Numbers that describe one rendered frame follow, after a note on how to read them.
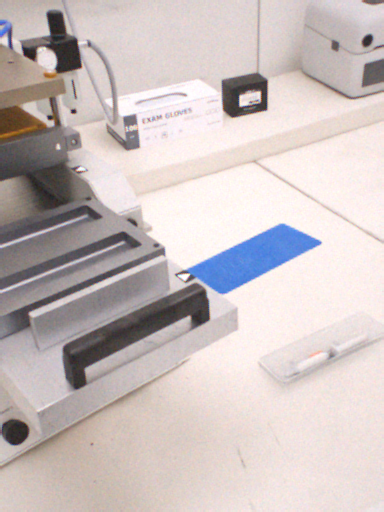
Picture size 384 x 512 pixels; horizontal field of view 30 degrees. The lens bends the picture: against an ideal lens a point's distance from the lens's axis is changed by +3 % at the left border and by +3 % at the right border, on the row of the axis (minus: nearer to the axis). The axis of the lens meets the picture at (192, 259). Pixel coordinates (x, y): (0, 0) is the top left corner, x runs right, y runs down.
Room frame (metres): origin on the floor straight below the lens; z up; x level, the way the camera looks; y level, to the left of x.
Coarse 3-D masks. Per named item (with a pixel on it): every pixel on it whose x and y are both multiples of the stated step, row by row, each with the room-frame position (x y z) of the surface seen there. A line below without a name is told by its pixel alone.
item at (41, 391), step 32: (160, 256) 0.62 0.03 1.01; (96, 288) 0.57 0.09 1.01; (128, 288) 0.59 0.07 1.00; (160, 288) 0.61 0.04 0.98; (32, 320) 0.53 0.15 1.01; (64, 320) 0.55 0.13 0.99; (96, 320) 0.56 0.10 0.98; (192, 320) 0.56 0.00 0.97; (224, 320) 0.57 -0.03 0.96; (0, 352) 0.53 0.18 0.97; (32, 352) 0.53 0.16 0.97; (128, 352) 0.52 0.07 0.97; (160, 352) 0.52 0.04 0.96; (192, 352) 0.54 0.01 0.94; (0, 384) 0.52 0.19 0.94; (32, 384) 0.49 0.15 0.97; (64, 384) 0.48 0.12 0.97; (96, 384) 0.48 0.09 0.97; (128, 384) 0.50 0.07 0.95; (32, 416) 0.46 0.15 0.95; (64, 416) 0.46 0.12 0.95
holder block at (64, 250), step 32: (32, 224) 0.74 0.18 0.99; (64, 224) 0.75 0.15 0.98; (96, 224) 0.72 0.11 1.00; (128, 224) 0.72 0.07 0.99; (0, 256) 0.67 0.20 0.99; (32, 256) 0.66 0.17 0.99; (64, 256) 0.66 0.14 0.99; (96, 256) 0.68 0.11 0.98; (128, 256) 0.65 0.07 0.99; (0, 288) 0.62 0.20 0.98; (32, 288) 0.62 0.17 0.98; (64, 288) 0.60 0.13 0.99; (0, 320) 0.56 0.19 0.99
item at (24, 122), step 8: (0, 112) 0.92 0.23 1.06; (8, 112) 0.92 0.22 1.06; (16, 112) 0.92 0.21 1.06; (24, 112) 0.92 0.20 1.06; (0, 120) 0.89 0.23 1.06; (8, 120) 0.89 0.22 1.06; (16, 120) 0.89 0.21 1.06; (24, 120) 0.89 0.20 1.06; (32, 120) 0.89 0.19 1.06; (40, 120) 0.89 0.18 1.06; (0, 128) 0.87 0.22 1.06; (8, 128) 0.86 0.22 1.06; (16, 128) 0.86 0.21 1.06; (24, 128) 0.86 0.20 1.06; (32, 128) 0.87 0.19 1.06; (40, 128) 0.87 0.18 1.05; (0, 136) 0.84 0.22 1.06; (8, 136) 0.85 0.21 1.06
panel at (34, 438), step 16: (0, 400) 0.64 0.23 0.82; (112, 400) 0.68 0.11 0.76; (0, 416) 0.63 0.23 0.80; (16, 416) 0.64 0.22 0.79; (80, 416) 0.66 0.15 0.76; (0, 432) 0.62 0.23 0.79; (32, 432) 0.63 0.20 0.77; (0, 448) 0.61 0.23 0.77; (16, 448) 0.62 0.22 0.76; (0, 464) 0.60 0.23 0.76
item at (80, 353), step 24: (192, 288) 0.56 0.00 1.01; (144, 312) 0.52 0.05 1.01; (168, 312) 0.53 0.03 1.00; (192, 312) 0.55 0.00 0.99; (96, 336) 0.49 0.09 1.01; (120, 336) 0.50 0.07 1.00; (144, 336) 0.51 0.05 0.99; (72, 360) 0.47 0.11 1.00; (96, 360) 0.49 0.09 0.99; (72, 384) 0.48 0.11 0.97
